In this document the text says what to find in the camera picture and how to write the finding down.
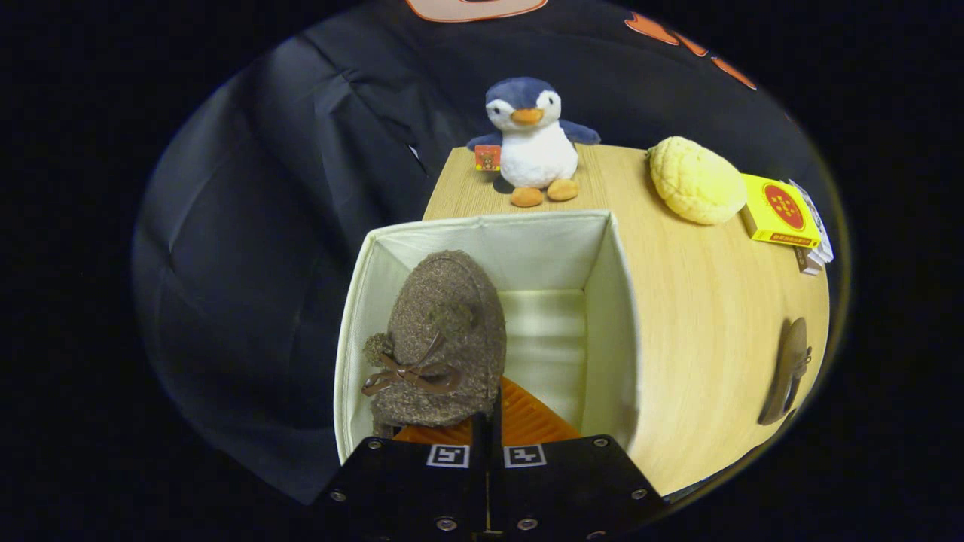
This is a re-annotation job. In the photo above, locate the yellow plush bun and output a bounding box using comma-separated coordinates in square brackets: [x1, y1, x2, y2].
[646, 136, 748, 226]

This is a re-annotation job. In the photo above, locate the beige fabric storage box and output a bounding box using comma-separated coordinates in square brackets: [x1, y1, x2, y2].
[333, 209, 641, 464]

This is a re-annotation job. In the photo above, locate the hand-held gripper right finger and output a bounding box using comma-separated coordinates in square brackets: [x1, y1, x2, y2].
[488, 376, 667, 542]

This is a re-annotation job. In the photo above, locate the brown fuzzy shoe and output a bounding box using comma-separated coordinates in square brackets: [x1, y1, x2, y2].
[757, 317, 813, 427]
[361, 250, 508, 437]

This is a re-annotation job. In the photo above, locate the plush penguin toy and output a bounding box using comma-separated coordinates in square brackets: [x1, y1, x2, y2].
[466, 77, 602, 209]

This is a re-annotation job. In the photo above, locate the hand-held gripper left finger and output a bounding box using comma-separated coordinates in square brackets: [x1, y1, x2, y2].
[313, 406, 489, 542]

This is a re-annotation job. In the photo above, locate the yellow book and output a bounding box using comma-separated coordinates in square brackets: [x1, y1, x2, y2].
[739, 173, 822, 249]

